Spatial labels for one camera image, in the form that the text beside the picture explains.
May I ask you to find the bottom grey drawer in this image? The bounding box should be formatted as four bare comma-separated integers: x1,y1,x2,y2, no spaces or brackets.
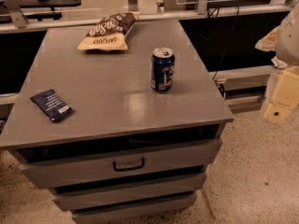
72,192,196,224

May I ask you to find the brown and cream chip bag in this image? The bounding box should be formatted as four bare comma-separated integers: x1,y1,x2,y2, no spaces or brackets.
78,11,140,51

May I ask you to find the top grey drawer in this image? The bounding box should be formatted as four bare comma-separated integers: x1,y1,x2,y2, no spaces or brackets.
21,138,222,189

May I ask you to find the black drawer handle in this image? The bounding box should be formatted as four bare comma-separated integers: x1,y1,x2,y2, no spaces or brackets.
112,158,145,173

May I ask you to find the blue rxbar blueberry bar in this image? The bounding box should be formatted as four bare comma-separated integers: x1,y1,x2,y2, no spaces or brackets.
30,90,72,122

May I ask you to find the black hanging cable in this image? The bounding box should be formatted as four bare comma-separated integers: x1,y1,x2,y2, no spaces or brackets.
211,7,241,81

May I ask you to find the blue pepsi can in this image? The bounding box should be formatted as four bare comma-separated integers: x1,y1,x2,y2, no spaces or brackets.
150,48,175,91

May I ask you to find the grey drawer cabinet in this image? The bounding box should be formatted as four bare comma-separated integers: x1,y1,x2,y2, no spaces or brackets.
1,21,233,215

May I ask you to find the grey drawer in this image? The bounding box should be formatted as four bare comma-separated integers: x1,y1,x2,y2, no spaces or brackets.
21,138,222,189
72,192,196,224
52,172,206,211

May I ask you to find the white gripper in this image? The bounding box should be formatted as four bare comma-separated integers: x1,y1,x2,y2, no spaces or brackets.
255,26,299,124

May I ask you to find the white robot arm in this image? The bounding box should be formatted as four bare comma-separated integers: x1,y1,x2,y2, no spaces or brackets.
255,4,299,124

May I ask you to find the middle grey drawer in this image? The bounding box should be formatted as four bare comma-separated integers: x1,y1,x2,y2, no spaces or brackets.
52,172,206,211

